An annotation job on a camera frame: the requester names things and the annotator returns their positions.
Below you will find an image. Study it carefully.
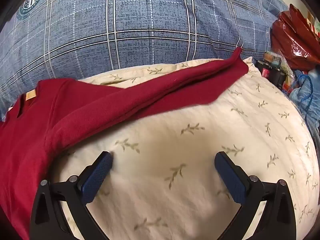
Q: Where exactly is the blue plaid pillow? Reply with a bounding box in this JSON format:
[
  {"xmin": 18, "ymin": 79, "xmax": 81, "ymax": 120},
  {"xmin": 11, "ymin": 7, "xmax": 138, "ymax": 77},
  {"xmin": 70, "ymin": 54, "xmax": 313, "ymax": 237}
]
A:
[{"xmin": 0, "ymin": 0, "xmax": 290, "ymax": 108}]

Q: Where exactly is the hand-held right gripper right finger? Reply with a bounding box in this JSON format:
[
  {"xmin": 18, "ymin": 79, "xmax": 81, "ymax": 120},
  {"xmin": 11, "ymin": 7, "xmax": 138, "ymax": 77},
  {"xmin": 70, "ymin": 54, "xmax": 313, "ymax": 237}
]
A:
[{"xmin": 214, "ymin": 151, "xmax": 299, "ymax": 240}]

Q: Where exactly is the colourful snack packet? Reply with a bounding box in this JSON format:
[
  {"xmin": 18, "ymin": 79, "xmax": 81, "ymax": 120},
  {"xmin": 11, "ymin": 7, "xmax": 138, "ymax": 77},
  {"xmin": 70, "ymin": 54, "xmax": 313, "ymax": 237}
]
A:
[{"xmin": 262, "ymin": 51, "xmax": 284, "ymax": 68}]

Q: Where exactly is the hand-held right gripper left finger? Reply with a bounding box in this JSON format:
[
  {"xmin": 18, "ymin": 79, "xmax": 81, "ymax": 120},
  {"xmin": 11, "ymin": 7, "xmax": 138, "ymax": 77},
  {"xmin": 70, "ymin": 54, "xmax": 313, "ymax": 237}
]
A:
[{"xmin": 30, "ymin": 151, "xmax": 113, "ymax": 240}]

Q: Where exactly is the blue plastic bag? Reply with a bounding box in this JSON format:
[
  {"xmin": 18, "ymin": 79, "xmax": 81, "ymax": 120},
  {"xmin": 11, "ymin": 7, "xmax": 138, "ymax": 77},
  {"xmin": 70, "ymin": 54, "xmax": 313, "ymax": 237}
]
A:
[{"xmin": 287, "ymin": 69, "xmax": 320, "ymax": 140}]

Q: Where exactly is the red knit sweater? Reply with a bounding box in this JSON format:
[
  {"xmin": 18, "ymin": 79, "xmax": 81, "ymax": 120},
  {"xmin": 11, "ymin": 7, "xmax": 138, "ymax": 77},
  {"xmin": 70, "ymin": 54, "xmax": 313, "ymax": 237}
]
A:
[{"xmin": 0, "ymin": 47, "xmax": 249, "ymax": 240}]

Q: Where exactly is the red plastic bag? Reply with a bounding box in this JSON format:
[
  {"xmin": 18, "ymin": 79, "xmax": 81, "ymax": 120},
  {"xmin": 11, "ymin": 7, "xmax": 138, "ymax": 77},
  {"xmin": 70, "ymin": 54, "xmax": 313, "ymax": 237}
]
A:
[{"xmin": 271, "ymin": 4, "xmax": 320, "ymax": 72}]

